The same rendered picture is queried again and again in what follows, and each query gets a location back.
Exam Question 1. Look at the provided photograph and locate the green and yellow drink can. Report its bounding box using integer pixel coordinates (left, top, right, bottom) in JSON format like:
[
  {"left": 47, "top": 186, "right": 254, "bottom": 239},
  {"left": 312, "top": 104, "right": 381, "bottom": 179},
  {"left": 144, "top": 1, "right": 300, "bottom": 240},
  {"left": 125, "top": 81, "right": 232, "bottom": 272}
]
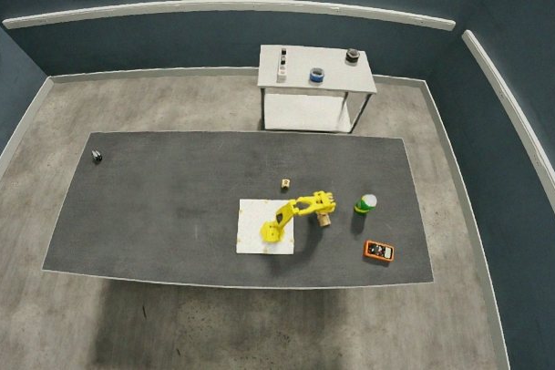
[{"left": 355, "top": 194, "right": 376, "bottom": 215}]

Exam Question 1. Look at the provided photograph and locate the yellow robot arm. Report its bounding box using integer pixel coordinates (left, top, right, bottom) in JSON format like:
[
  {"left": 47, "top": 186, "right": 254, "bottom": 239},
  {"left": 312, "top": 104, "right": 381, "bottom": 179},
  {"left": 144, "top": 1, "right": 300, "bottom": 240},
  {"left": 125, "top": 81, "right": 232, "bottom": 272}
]
[{"left": 260, "top": 192, "right": 335, "bottom": 242}]

